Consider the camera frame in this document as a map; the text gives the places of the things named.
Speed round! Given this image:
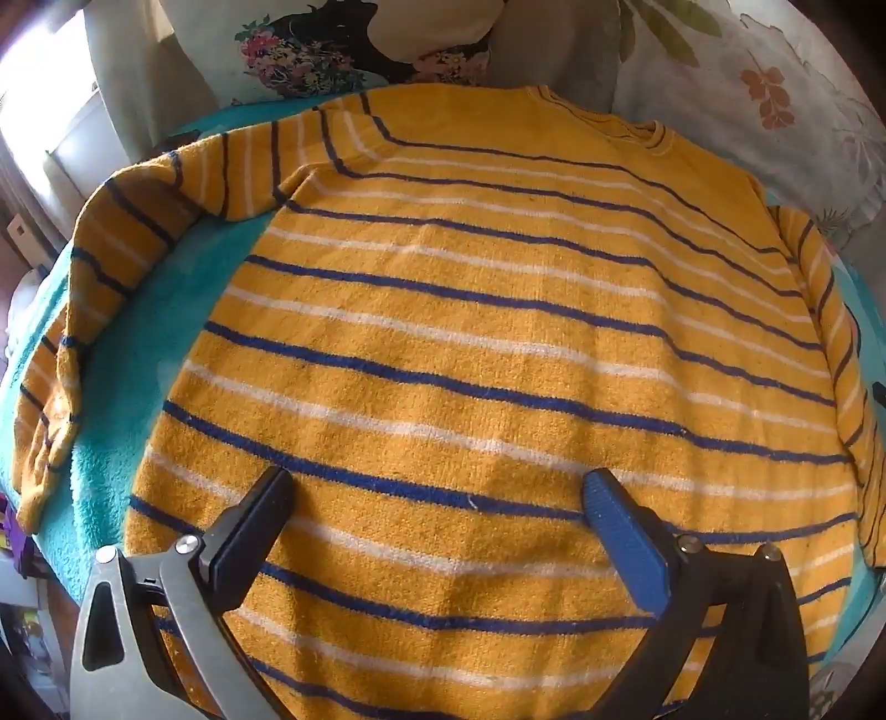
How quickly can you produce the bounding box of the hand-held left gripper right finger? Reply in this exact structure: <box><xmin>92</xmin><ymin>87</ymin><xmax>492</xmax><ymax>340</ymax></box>
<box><xmin>581</xmin><ymin>469</ymin><xmax>812</xmax><ymax>720</ymax></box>

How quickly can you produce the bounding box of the dark floral print pillow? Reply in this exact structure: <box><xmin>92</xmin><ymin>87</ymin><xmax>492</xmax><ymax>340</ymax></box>
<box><xmin>208</xmin><ymin>0</ymin><xmax>501</xmax><ymax>112</ymax></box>

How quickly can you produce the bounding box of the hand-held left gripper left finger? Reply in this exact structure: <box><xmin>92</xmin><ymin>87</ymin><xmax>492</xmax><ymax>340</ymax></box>
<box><xmin>69</xmin><ymin>465</ymin><xmax>298</xmax><ymax>720</ymax></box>

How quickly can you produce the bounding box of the purple item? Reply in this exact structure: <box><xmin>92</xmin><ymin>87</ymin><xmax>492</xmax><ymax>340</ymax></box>
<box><xmin>0</xmin><ymin>508</ymin><xmax>39</xmax><ymax>579</ymax></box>

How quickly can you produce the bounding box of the yellow striped sweater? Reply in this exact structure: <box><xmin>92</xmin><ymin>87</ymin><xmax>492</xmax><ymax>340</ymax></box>
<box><xmin>15</xmin><ymin>84</ymin><xmax>886</xmax><ymax>720</ymax></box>

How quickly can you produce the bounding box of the white floral quilt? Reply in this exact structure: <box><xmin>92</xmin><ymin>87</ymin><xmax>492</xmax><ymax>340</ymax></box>
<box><xmin>609</xmin><ymin>0</ymin><xmax>886</xmax><ymax>240</ymax></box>

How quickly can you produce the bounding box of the bright window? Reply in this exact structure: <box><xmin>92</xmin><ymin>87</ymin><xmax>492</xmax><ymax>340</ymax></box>
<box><xmin>0</xmin><ymin>14</ymin><xmax>105</xmax><ymax>233</ymax></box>

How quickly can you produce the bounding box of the teal cartoon print blanket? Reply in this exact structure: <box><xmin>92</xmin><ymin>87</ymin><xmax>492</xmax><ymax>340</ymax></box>
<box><xmin>0</xmin><ymin>97</ymin><xmax>886</xmax><ymax>720</ymax></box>

